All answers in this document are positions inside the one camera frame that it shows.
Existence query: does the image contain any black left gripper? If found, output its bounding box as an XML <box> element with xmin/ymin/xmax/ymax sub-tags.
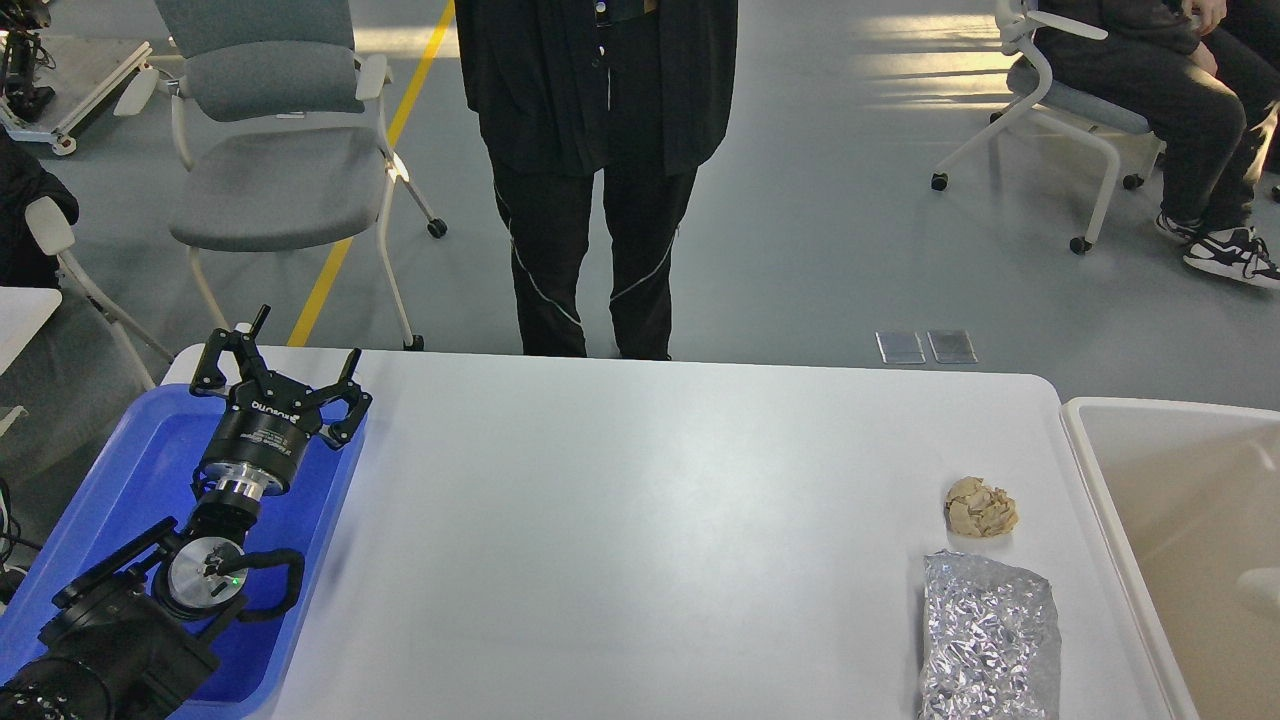
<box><xmin>189</xmin><ymin>306</ymin><xmax>372</xmax><ymax>498</ymax></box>

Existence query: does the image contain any white chair left edge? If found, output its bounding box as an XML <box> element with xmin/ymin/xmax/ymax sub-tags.
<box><xmin>24</xmin><ymin>196</ymin><xmax>174</xmax><ymax>391</ymax></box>

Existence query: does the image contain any white plastic bin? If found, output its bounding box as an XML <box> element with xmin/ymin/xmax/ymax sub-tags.
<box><xmin>1062</xmin><ymin>398</ymin><xmax>1279</xmax><ymax>719</ymax></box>

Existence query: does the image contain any metal floor plate left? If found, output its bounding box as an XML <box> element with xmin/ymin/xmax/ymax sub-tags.
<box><xmin>876</xmin><ymin>331</ymin><xmax>927</xmax><ymax>365</ymax></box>

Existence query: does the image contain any crumpled brown paper ball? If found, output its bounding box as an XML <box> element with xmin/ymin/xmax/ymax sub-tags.
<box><xmin>943</xmin><ymin>477</ymin><xmax>1020</xmax><ymax>538</ymax></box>

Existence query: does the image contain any silver foil bag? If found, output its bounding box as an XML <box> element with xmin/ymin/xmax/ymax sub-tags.
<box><xmin>918</xmin><ymin>551</ymin><xmax>1062</xmax><ymax>719</ymax></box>

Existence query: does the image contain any seated person in black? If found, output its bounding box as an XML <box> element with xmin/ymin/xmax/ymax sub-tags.
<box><xmin>1036</xmin><ymin>1</ymin><xmax>1279</xmax><ymax>290</ymax></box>

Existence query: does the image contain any standing person in black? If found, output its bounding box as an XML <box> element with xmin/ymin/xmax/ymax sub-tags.
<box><xmin>454</xmin><ymin>1</ymin><xmax>739</xmax><ymax>361</ymax></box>

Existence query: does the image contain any white chair right background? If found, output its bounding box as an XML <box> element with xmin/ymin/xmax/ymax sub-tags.
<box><xmin>931</xmin><ymin>0</ymin><xmax>1271</xmax><ymax>255</ymax></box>

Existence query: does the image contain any white cart with equipment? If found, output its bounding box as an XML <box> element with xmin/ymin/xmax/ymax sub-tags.
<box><xmin>1</xmin><ymin>1</ymin><xmax>152</xmax><ymax>156</ymax></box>

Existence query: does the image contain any white side table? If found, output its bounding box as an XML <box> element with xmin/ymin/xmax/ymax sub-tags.
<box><xmin>1</xmin><ymin>286</ymin><xmax>61</xmax><ymax>373</ymax></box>

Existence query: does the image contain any white paper cup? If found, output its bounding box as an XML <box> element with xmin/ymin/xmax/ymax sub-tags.
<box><xmin>1235</xmin><ymin>566</ymin><xmax>1280</xmax><ymax>623</ymax></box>

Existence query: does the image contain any metal floor plate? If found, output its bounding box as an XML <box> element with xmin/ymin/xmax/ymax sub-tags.
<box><xmin>876</xmin><ymin>331</ymin><xmax>927</xmax><ymax>365</ymax></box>
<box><xmin>927</xmin><ymin>331</ymin><xmax>979</xmax><ymax>364</ymax></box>

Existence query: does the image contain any metal floor plate right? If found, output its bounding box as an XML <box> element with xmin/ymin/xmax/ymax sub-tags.
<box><xmin>927</xmin><ymin>331</ymin><xmax>979</xmax><ymax>364</ymax></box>

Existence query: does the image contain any blue plastic tray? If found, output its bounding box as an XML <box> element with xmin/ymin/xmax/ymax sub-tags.
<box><xmin>1</xmin><ymin>384</ymin><xmax>366</xmax><ymax>719</ymax></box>

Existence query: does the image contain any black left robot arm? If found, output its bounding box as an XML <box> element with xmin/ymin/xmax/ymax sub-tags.
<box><xmin>3</xmin><ymin>311</ymin><xmax>372</xmax><ymax>719</ymax></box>

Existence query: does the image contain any grey office chair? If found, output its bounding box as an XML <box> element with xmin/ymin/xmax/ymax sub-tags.
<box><xmin>157</xmin><ymin>1</ymin><xmax>447</xmax><ymax>325</ymax></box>

